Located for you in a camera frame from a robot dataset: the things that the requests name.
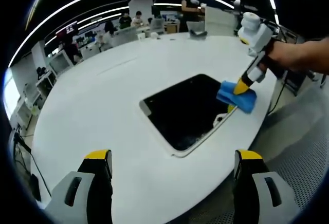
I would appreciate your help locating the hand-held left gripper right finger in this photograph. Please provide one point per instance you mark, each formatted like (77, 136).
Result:
(262, 198)

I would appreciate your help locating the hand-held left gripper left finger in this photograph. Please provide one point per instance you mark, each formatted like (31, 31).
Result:
(77, 198)

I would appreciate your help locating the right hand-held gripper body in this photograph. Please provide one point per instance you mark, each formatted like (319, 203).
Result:
(257, 35)

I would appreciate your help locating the blue cleaning cloth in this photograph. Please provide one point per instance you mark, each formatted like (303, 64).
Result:
(244, 102)

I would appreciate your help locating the black tablet screen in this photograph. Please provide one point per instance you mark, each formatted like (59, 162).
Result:
(182, 111)

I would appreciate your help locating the person's right hand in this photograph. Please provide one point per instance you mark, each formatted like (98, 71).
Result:
(281, 54)

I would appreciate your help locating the white partition board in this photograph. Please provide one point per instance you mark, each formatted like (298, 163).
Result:
(222, 21)

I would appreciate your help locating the black floor device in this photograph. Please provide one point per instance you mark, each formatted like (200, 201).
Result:
(35, 186)

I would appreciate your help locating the dark grey object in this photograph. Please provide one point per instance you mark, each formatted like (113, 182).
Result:
(198, 34)

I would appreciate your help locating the black tripod stand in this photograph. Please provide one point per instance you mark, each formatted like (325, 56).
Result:
(23, 144)

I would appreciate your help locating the small white object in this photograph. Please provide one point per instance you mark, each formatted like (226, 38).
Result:
(154, 35)

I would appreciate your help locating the white mesh office chair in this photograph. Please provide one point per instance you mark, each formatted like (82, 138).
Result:
(124, 36)

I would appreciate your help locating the hanging red display screen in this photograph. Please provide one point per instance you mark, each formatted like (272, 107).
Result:
(68, 28)

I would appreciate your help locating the curved ceiling light strip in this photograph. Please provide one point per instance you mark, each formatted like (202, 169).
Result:
(74, 5)

